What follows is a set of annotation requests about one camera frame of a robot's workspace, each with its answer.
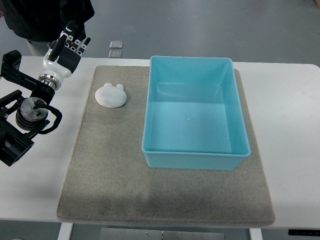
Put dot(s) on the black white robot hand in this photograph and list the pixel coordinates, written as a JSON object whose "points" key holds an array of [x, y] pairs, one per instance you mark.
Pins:
{"points": [[60, 62]]}

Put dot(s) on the grey felt mat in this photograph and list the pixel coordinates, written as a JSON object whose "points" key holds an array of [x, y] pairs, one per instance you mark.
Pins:
{"points": [[109, 182]]}

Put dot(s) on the lower silver floor plate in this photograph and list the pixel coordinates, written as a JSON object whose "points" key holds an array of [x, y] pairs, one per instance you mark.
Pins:
{"points": [[115, 54]]}

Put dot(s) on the white bunny toy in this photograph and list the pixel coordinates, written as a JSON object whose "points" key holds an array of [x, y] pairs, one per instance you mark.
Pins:
{"points": [[111, 96]]}

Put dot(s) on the person in dark clothing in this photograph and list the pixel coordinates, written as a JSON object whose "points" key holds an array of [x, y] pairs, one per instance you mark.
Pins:
{"points": [[40, 22]]}

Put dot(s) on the light blue plastic box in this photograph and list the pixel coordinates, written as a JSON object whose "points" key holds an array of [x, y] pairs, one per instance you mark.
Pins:
{"points": [[193, 116]]}

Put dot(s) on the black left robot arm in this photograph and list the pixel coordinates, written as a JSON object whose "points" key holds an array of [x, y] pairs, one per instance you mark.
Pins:
{"points": [[22, 118]]}

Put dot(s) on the silver floor plate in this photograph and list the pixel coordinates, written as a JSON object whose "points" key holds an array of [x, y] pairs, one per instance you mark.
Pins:
{"points": [[115, 54], [116, 44]]}

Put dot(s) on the black table control panel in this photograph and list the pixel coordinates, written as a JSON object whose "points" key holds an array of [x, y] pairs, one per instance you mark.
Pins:
{"points": [[304, 232]]}

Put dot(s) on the upper silver floor plate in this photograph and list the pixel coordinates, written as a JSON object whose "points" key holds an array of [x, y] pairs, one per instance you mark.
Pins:
{"points": [[116, 44]]}

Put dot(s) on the metal table base plate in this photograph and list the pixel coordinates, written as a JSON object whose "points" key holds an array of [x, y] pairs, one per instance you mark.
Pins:
{"points": [[144, 234]]}

